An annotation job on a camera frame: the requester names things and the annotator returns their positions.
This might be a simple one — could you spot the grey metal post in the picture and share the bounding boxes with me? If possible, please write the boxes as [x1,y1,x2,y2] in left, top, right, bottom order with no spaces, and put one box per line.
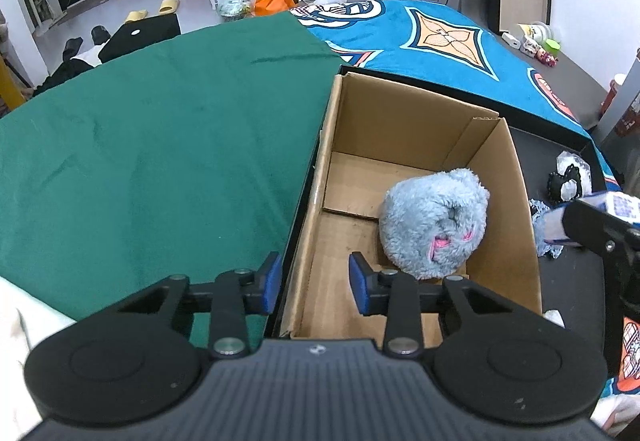
[596,61,640,144]

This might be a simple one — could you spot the red and white cup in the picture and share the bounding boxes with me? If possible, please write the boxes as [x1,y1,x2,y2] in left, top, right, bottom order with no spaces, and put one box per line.
[600,73,627,119]

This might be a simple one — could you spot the black clothing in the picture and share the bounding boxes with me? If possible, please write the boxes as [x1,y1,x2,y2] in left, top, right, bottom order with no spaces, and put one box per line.
[31,55,107,98]

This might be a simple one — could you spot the cardboard box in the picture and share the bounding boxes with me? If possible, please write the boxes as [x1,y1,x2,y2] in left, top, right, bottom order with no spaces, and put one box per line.
[279,73,543,352]

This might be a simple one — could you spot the green cloth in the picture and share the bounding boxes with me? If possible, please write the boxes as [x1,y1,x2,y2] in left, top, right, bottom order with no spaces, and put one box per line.
[0,11,341,352]

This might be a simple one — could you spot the grey desk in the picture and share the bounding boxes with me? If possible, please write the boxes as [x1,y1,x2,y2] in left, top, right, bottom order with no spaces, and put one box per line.
[500,28,608,132]

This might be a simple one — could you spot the black tray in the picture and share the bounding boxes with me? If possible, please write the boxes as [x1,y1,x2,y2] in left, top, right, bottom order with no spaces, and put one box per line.
[262,63,623,364]

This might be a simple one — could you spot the light blue plush toy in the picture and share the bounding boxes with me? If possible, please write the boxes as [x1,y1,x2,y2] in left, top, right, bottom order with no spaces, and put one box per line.
[378,167,491,281]

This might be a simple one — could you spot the black mat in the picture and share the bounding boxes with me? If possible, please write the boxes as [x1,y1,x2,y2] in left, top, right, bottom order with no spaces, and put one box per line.
[97,13,182,64]

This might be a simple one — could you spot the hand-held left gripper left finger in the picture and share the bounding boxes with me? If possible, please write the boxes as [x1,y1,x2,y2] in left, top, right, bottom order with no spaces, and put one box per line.
[117,251,282,358]

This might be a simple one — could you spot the clear plastic bag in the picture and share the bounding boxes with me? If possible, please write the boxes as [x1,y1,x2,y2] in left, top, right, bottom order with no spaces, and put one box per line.
[556,151,594,182]

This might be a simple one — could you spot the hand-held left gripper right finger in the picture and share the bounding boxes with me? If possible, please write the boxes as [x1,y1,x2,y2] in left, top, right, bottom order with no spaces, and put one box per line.
[348,252,538,358]

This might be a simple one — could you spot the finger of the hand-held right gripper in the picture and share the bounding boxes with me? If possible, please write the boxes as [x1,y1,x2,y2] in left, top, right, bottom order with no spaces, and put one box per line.
[562,198,629,253]

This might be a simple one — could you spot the green patterned bag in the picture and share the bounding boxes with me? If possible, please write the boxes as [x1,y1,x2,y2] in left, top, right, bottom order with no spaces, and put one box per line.
[216,0,252,22]

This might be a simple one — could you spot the blue tissue pack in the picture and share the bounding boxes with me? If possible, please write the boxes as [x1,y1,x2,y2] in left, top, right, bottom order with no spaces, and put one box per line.
[531,191,640,258]

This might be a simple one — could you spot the black and white plush toy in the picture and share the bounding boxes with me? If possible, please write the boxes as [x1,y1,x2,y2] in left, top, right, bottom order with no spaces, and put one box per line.
[547,170,584,202]

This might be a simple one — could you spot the white bedsheet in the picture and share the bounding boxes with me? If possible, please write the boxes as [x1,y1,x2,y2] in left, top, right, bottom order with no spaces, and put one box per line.
[0,278,76,441]

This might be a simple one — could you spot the small toy figurines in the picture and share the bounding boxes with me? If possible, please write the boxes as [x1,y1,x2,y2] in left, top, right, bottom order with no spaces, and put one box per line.
[522,40,559,68]

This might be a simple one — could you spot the blue printed blanket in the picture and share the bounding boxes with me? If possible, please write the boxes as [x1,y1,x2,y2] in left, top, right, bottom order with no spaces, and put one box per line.
[290,0,640,394]

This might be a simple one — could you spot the white plastic cup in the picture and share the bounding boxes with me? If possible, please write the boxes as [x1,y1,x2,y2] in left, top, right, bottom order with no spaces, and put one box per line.
[516,22,552,42]

